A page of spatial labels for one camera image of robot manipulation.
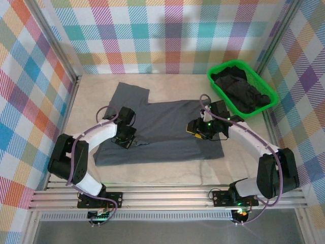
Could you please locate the grey t-shirt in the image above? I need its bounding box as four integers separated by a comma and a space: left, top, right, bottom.
92, 81, 225, 167

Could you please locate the slotted grey cable duct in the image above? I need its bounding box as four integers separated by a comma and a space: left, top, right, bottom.
40, 209, 234, 221

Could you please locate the aluminium frame post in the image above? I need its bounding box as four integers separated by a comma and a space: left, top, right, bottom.
24, 0, 82, 84
252, 0, 305, 77

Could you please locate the aluminium rail frame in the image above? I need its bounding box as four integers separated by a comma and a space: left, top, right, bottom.
27, 177, 309, 211

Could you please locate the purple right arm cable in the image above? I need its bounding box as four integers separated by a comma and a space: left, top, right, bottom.
200, 94, 282, 226

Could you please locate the right controller board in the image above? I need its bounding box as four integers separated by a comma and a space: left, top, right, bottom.
232, 208, 251, 223

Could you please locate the black t-shirt pile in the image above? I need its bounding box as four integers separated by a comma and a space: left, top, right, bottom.
212, 65, 272, 114

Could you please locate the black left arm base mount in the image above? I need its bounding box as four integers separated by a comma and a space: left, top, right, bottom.
77, 192, 124, 209

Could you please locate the left controller board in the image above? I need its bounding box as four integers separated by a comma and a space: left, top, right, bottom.
87, 209, 112, 226

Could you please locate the green plastic basket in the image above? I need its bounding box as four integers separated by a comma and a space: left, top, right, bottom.
207, 59, 279, 119

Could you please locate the controller board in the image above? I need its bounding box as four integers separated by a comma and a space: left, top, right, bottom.
232, 208, 251, 223
87, 209, 112, 226

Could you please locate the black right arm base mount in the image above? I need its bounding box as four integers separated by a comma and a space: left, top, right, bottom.
212, 189, 259, 207

